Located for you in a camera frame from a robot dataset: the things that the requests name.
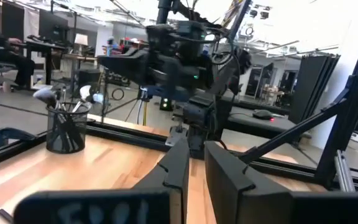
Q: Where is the black diagonal frame strut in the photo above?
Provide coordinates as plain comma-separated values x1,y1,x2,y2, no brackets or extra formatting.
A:
237,73,357,166

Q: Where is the black folded room divider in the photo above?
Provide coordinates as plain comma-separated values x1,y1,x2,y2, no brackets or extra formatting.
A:
288,53,342,124

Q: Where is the black desk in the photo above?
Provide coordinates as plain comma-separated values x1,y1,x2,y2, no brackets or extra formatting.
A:
10,39,68,91

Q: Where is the fluffy fan brush chrome handle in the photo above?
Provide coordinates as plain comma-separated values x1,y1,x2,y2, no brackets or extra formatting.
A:
32,88,62,113

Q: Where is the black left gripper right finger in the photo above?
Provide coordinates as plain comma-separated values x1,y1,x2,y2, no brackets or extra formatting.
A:
203,141,358,224

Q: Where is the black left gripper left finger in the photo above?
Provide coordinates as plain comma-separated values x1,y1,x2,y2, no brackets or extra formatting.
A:
12,138,191,224

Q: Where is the black computer mouse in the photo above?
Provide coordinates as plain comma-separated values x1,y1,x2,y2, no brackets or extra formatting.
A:
252,109,275,121

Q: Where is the wooden desk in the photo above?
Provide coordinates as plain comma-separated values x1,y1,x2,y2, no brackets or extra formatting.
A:
62,53,99,94

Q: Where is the cluttered wooden table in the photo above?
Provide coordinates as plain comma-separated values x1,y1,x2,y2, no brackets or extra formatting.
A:
260,83,285,104

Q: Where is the black tripod stand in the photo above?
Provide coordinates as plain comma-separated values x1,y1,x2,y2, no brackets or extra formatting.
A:
99,67,143,124

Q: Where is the white shade table lamp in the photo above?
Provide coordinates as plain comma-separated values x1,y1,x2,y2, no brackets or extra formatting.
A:
73,33,89,56

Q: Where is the silver aluminium rail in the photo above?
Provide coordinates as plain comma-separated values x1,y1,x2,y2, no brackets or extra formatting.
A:
334,149,356,193

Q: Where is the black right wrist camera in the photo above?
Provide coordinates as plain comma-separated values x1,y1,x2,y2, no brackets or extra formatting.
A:
175,20,209,43

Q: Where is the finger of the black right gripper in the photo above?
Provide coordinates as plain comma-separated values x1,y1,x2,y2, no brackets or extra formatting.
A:
96,50,152,85
113,45,151,57

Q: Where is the black vertical frame post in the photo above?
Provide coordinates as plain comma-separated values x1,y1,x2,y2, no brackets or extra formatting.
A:
313,8,358,189

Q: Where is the black device with LED lights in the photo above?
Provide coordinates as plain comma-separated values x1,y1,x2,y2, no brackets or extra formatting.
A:
159,97,174,112

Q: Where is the black cable coil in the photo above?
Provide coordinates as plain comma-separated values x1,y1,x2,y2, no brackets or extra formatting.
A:
111,87,126,101

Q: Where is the black side table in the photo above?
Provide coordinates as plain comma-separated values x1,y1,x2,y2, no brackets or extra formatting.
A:
224,92,298,138

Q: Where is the black computer monitor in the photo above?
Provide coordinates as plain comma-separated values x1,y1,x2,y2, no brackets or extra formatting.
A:
38,9,70,44

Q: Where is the black cabinet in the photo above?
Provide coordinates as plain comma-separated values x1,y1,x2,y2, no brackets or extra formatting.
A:
74,68,103,91

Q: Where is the black mesh pencil cup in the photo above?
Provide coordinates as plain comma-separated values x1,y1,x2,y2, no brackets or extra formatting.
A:
45,102,90,154

